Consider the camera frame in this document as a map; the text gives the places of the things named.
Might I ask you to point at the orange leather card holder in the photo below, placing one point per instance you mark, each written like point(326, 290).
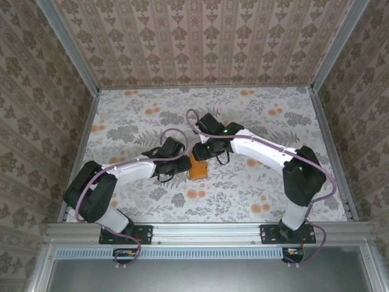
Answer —
point(199, 171)

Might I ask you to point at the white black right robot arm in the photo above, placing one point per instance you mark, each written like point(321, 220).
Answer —
point(258, 149)

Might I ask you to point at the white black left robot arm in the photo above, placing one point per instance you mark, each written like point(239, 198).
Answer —
point(130, 171)

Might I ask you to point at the grey sheet metal panel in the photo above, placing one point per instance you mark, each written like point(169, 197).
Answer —
point(206, 276)

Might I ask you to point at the thin aluminium table edge rail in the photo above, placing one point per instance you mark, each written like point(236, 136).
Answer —
point(206, 87)

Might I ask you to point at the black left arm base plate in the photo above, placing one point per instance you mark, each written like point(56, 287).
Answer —
point(144, 232)

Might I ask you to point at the long aluminium frame rail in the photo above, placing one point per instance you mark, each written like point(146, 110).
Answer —
point(206, 232)

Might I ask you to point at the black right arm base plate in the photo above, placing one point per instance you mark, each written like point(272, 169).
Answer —
point(269, 234)

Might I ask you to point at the aluminium frame post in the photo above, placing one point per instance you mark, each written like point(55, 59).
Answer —
point(70, 45)
point(338, 45)

